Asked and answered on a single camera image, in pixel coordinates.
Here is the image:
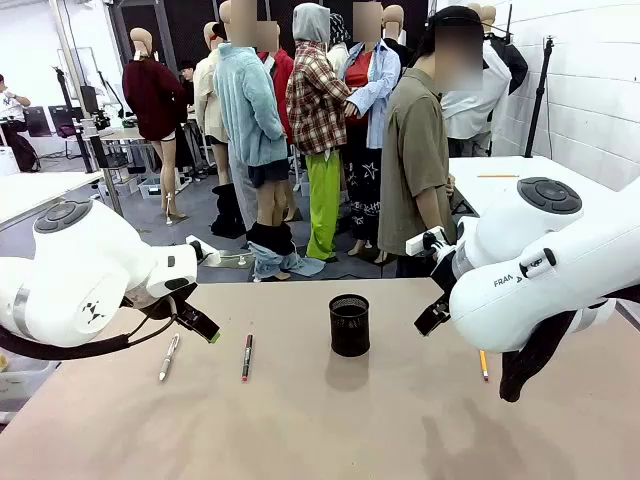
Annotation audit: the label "black arm cable sleeve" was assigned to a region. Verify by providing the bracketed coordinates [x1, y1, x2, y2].
[0, 298, 179, 362]
[498, 308, 579, 404]

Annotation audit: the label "metal support pole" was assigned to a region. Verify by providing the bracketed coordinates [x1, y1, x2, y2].
[48, 0, 125, 217]

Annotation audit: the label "mannequin in white shirt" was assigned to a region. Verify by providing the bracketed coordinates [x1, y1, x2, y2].
[439, 3, 514, 157]

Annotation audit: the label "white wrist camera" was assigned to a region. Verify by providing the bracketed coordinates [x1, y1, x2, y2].
[405, 225, 447, 257]
[185, 238, 222, 267]

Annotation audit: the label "mannequin base plate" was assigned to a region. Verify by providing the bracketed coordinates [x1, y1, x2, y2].
[197, 248, 257, 270]

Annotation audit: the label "black tripod stand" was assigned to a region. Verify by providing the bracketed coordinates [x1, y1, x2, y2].
[523, 35, 557, 159]

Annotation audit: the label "person in olive shirt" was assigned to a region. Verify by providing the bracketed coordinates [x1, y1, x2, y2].
[377, 5, 485, 279]

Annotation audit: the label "grey floor crate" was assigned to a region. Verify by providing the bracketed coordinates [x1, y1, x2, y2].
[136, 175, 165, 201]

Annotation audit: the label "mannequin in black jacket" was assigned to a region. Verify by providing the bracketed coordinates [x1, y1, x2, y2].
[480, 4, 530, 97]

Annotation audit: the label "white pen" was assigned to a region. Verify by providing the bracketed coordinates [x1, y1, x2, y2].
[158, 332, 181, 383]

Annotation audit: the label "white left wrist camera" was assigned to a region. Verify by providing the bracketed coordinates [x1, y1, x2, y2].
[185, 238, 222, 267]

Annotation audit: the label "mannequin in cream jacket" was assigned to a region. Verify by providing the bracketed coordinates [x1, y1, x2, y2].
[192, 20, 232, 187]

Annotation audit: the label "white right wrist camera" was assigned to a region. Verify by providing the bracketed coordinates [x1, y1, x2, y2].
[405, 225, 447, 257]

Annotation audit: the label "person in black cap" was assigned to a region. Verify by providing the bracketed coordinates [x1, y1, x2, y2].
[177, 60, 197, 109]

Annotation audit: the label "mannequin in plaid shirt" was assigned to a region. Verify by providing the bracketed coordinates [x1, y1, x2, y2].
[285, 2, 352, 262]

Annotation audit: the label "white work table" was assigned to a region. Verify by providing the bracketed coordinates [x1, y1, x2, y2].
[0, 170, 104, 227]

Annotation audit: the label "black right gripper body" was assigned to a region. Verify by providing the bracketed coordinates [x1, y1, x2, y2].
[428, 244, 459, 312]

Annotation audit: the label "black right arm cable sleeve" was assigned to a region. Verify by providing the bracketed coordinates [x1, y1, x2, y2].
[498, 308, 579, 404]

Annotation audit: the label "black boots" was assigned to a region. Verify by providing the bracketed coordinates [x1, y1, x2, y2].
[210, 183, 247, 240]

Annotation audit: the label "mannequin in maroon sweater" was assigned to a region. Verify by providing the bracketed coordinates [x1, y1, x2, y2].
[121, 27, 190, 226]

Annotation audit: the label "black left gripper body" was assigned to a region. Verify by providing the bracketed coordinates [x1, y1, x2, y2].
[134, 283, 202, 331]

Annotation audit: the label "mannequin in blue fleece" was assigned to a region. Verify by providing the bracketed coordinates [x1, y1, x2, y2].
[213, 0, 314, 282]

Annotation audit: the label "person's right forearm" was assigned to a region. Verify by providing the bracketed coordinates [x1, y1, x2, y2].
[413, 185, 449, 240]

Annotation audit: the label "black mesh pen holder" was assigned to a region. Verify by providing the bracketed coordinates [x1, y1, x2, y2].
[328, 293, 372, 359]

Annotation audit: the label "red and black pen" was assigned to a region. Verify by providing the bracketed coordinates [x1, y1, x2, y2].
[240, 333, 255, 384]

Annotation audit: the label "seated person in white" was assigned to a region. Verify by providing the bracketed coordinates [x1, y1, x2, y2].
[0, 73, 41, 174]

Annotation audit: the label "clear storage bin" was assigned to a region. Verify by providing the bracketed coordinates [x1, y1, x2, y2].
[0, 348, 62, 426]

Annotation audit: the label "mannequin in red jacket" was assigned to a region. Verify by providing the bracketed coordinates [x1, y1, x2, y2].
[257, 22, 296, 147]

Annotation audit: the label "black left arm cable sleeve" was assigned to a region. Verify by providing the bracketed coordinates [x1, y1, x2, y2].
[0, 298, 179, 362]

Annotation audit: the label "mannequin in patterned hoodie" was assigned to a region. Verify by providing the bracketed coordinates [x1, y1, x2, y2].
[327, 12, 353, 76]

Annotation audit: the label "mannequin in blue shirt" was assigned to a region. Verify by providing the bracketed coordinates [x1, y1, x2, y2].
[343, 2, 403, 264]

